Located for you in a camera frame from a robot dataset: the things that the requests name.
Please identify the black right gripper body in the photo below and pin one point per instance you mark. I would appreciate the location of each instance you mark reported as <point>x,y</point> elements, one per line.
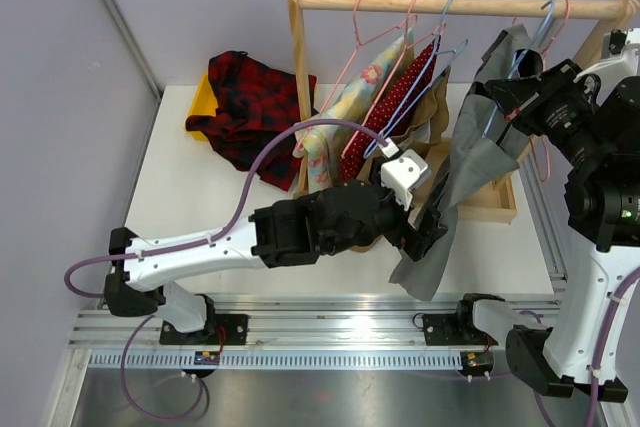
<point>562,111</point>

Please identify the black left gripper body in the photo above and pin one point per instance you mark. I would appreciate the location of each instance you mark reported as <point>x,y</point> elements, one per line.
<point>394,224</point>

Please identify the blue wire hanger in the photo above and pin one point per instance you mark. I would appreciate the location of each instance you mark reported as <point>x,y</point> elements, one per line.
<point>518,58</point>
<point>414,93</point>

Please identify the pink wire hanger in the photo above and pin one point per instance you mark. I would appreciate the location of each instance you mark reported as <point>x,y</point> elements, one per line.
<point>359,44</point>
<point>544,46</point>
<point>369,89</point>

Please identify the grey skirt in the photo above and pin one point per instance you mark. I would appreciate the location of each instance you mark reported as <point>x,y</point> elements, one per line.
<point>473,161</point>

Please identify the red black plaid skirt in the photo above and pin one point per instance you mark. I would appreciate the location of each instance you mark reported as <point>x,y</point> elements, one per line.
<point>255,103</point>

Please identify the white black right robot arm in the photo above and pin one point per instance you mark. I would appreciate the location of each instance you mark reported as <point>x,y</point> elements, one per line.
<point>600,140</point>

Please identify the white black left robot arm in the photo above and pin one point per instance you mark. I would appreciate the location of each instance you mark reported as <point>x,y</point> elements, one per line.
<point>296,232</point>

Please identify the tan brown skirt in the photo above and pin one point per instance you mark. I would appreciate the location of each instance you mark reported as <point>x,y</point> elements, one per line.
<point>430,117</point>

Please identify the red white polka-dot skirt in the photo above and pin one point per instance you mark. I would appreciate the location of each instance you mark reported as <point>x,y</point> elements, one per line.
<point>352,159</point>

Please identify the pastel floral skirt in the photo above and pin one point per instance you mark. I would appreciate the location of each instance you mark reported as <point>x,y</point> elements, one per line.
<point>322,145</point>

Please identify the wooden clothes rack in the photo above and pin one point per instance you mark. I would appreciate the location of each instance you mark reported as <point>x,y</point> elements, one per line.
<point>610,15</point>

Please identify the yellow plastic tray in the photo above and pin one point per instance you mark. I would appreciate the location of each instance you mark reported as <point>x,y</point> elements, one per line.
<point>204,102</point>

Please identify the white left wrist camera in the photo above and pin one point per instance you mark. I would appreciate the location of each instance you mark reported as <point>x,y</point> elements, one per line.
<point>402,172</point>

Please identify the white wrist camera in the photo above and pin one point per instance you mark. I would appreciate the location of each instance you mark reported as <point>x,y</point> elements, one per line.
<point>619,58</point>
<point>402,172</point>

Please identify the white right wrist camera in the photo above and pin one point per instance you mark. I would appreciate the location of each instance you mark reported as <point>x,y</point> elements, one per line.
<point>619,58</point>

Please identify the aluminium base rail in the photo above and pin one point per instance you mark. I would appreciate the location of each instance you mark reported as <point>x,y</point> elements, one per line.
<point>362,332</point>

